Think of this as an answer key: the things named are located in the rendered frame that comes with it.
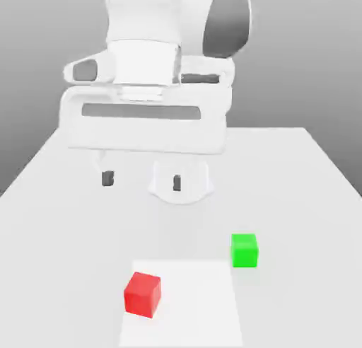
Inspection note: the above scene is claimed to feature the small red cube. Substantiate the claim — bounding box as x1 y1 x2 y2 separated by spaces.
123 271 163 320

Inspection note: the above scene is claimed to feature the small green cube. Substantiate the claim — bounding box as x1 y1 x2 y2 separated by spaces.
230 233 260 269

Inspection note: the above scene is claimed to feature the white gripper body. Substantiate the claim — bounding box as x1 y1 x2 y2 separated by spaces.
58 84 233 156

